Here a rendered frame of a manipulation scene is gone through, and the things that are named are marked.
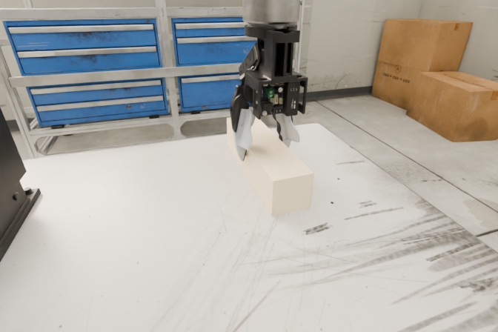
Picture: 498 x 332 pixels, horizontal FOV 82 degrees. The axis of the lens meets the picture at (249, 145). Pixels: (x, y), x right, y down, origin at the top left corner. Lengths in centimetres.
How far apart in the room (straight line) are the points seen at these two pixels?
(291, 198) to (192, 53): 152
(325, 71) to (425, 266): 290
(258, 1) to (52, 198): 42
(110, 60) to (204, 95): 57
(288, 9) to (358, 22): 294
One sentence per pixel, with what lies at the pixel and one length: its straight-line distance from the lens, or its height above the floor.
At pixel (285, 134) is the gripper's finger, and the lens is 49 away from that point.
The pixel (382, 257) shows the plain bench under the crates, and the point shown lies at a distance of 40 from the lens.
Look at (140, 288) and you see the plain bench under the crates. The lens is 36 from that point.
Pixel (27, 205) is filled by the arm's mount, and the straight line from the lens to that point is 53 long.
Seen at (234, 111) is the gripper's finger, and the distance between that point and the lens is 45.
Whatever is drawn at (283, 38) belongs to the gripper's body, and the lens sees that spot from 38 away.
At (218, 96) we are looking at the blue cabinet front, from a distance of 193.
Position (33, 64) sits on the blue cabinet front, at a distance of 194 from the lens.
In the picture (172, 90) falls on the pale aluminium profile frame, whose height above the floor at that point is 48.
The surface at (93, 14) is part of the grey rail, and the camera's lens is 181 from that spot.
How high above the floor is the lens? 97
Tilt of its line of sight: 27 degrees down
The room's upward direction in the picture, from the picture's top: straight up
